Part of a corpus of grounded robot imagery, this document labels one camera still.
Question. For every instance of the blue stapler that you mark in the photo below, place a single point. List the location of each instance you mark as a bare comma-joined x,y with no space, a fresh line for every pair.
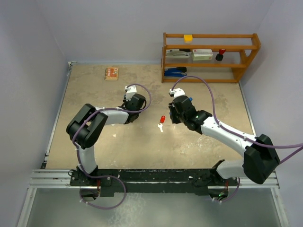
175,72

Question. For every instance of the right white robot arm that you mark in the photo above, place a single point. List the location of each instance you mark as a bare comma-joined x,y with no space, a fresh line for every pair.
259,158

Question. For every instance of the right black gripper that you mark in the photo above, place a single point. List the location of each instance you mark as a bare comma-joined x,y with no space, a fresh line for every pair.
172,109

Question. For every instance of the white stapler on shelf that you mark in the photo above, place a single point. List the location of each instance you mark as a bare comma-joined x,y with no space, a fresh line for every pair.
178,53

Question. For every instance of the red tag key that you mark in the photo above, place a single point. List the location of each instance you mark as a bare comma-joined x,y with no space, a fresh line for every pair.
160,124

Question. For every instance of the black base frame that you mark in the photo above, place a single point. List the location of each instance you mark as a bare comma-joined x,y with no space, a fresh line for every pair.
107,182

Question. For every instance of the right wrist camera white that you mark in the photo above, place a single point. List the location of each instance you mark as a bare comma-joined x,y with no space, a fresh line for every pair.
176,92

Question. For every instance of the yellow block on shelf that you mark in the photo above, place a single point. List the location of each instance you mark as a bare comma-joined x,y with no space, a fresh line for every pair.
187,38

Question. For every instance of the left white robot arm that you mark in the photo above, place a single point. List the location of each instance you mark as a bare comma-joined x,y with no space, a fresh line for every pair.
86,127

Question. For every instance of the small spiral notebook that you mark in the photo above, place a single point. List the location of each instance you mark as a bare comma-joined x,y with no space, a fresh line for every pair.
111,74

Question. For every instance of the wooden shelf rack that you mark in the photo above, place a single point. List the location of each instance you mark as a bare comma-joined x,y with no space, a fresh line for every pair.
241,49

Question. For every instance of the red black stamp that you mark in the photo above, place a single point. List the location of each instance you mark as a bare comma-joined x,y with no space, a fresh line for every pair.
219,56

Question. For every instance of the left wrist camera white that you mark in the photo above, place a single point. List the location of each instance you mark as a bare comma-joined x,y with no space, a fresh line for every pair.
130,91

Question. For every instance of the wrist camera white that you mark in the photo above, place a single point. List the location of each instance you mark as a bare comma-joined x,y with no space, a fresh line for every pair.
130,91
176,92

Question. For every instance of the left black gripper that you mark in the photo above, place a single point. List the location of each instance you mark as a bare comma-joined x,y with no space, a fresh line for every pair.
125,102

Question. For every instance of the white cardboard box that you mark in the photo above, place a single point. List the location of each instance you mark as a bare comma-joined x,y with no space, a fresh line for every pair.
202,54

